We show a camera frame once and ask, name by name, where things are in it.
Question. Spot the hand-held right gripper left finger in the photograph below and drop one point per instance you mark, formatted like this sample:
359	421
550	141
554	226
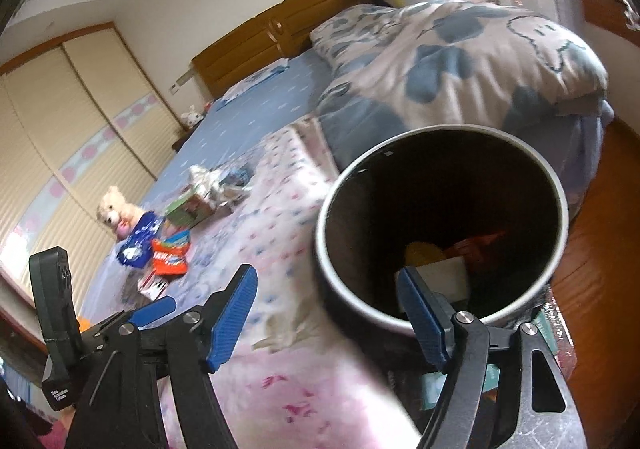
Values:
232	319

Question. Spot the clear wrapper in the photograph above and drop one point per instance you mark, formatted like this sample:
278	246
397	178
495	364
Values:
235	186

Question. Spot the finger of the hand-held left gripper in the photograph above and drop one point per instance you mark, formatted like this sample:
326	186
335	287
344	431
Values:
152	310

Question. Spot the beige teddy bear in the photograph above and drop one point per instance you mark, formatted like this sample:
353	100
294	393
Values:
112	209

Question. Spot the red wrapper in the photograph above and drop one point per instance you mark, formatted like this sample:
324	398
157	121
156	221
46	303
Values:
480	249

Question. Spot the wall switch panel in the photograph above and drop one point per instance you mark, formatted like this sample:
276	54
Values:
181	81

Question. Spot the blue snack packet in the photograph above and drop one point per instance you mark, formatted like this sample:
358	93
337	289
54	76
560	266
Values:
137	241

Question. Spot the yellow wrapper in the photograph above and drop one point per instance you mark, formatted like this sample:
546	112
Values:
422	254

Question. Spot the white bunny plush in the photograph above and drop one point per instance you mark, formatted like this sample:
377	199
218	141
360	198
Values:
192	116

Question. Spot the orange snack packet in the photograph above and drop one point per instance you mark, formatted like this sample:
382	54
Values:
170	256

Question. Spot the teal box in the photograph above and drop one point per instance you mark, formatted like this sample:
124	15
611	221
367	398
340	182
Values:
435	386

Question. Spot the blue bed sheet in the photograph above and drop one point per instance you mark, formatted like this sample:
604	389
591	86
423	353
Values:
260	104

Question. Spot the blue white patterned quilt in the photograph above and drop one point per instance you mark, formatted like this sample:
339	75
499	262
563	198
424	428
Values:
450	54

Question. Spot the white crumpled plastic bag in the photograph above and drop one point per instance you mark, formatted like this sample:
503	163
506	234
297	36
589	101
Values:
205	181

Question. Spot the green carton box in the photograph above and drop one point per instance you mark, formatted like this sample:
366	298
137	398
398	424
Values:
187	211

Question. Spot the wooden headboard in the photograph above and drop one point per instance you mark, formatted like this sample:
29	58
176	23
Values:
250	39

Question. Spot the light blue pillow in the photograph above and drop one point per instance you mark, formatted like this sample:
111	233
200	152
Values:
260	75

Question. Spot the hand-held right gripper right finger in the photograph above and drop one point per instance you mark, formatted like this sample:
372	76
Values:
422	324

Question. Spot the cream wardrobe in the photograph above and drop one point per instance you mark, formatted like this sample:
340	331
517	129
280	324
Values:
60	129

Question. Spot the small white red box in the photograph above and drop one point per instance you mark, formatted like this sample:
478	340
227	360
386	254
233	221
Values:
152	286

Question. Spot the white carton box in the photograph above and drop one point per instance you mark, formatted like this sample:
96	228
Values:
445	276

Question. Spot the pink floral blanket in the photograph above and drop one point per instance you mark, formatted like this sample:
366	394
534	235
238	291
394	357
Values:
280	239

